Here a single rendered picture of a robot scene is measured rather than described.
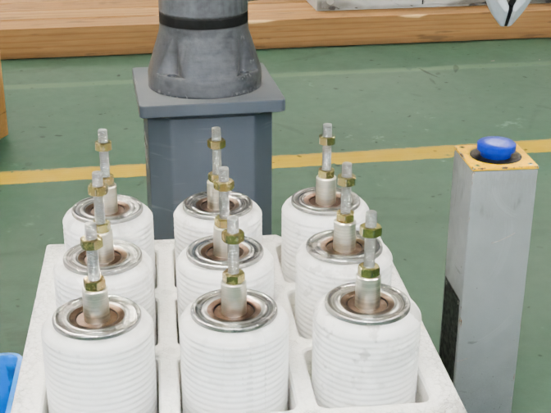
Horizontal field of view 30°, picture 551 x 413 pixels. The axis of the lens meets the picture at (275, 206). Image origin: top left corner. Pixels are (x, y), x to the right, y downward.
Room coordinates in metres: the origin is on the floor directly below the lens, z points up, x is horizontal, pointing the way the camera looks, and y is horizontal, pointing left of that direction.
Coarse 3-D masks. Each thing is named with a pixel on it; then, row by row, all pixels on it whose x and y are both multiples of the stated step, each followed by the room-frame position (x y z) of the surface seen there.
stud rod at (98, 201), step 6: (96, 174) 0.89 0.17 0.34; (96, 180) 0.89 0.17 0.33; (96, 186) 0.89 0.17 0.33; (96, 198) 0.89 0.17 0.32; (102, 198) 0.89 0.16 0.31; (96, 204) 0.89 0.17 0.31; (102, 204) 0.89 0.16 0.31; (96, 210) 0.89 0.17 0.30; (102, 210) 0.89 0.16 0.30; (96, 216) 0.89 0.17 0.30; (102, 216) 0.89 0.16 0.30; (96, 222) 0.89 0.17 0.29; (102, 222) 0.89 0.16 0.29
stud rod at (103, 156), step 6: (102, 132) 1.01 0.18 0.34; (102, 138) 1.01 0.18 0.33; (102, 156) 1.01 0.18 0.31; (108, 156) 1.01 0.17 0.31; (102, 162) 1.01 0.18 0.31; (108, 162) 1.01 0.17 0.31; (102, 168) 1.01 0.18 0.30; (108, 168) 1.01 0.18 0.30; (102, 174) 1.01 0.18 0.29; (108, 174) 1.01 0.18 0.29
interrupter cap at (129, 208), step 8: (88, 200) 1.03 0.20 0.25; (120, 200) 1.03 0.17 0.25; (128, 200) 1.03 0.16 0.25; (136, 200) 1.03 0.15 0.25; (72, 208) 1.01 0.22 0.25; (80, 208) 1.01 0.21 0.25; (88, 208) 1.01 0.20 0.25; (120, 208) 1.02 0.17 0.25; (128, 208) 1.01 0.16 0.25; (136, 208) 1.01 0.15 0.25; (80, 216) 0.98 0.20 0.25; (88, 216) 0.99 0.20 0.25; (112, 216) 0.99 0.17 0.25; (120, 216) 0.99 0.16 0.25; (128, 216) 0.99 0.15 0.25; (136, 216) 0.99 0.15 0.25; (112, 224) 0.97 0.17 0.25
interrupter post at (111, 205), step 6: (108, 186) 1.01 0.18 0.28; (114, 186) 1.01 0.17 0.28; (108, 192) 1.00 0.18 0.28; (114, 192) 1.00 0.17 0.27; (108, 198) 1.00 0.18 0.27; (114, 198) 1.00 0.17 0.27; (108, 204) 1.00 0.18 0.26; (114, 204) 1.00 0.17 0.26; (108, 210) 1.00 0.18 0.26; (114, 210) 1.00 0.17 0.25
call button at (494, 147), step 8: (488, 136) 1.03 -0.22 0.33; (496, 136) 1.03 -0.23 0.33; (480, 144) 1.01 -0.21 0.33; (488, 144) 1.00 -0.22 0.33; (496, 144) 1.00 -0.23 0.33; (504, 144) 1.00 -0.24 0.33; (512, 144) 1.00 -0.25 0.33; (480, 152) 1.01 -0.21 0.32; (488, 152) 1.00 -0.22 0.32; (496, 152) 0.99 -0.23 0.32; (504, 152) 0.99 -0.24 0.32; (512, 152) 1.00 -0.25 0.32
